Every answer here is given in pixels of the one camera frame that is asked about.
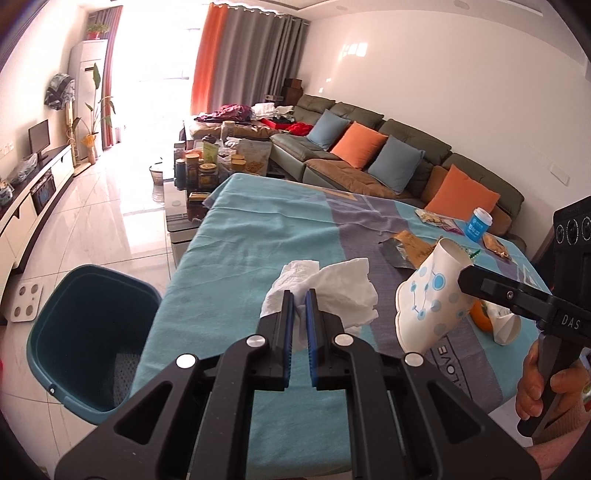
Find brown silver snack bag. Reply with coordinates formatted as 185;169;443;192
379;229;439;270

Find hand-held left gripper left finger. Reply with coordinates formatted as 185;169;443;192
54;290;296;480

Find crumpled white paper cup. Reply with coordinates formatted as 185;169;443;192
487;305;522;346

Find black glass coffee table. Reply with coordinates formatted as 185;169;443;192
164;138;232;245

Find dark red clothes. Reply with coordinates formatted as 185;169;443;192
217;104;254;123

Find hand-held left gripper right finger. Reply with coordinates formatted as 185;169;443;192
305;289;542;480

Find large blue pillow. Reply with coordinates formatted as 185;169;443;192
368;135;426;195

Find tall plant in yellow pot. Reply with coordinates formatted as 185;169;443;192
71;62;116;164

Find striped orange grey curtain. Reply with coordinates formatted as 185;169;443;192
88;4;124;151

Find white standing air conditioner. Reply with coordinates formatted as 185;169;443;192
68;39;109;162

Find white blue-dotted paper cup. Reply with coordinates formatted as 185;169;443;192
394;237;476;352

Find small blue pillow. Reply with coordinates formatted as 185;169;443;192
306;109;351;151

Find person's right hand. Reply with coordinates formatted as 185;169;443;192
515;342;591;420

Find large white snack bag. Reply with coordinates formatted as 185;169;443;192
236;138;273;176

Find white tissue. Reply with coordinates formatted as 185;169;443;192
260;258;379;335

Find cloth-covered standing fan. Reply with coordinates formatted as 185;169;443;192
44;72;77;167

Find orange pillow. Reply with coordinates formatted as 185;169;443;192
331;121;389;170
424;165;502;217

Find brown cardboard boxes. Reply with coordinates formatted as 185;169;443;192
283;78;304;107

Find green leather sofa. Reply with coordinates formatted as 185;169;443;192
269;93;527;252

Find black monitor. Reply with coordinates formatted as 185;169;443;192
28;120;51;162

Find brown sofa throw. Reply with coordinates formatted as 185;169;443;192
305;158;426;199

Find clear plastic bag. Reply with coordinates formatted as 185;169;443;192
9;153;38;183

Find white black tv cabinet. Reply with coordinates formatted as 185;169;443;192
0;144;75;273

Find blue cup with white lid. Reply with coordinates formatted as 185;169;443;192
463;207;493;243

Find white bathroom scale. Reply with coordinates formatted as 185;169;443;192
10;285;44;322

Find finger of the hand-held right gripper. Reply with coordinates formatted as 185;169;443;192
457;265;550;324

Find yellow snack wrapper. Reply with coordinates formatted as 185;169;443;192
414;209;446;227

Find white clothes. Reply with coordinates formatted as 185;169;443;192
252;102;294;121

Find brown snack wrapper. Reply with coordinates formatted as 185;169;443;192
480;233;512;261

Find tall jar with yellow lid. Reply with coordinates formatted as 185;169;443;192
185;154;201;190

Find teal plastic bin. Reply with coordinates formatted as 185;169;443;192
26;264;163;426

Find person's right forearm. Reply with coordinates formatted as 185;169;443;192
526;401;591;480

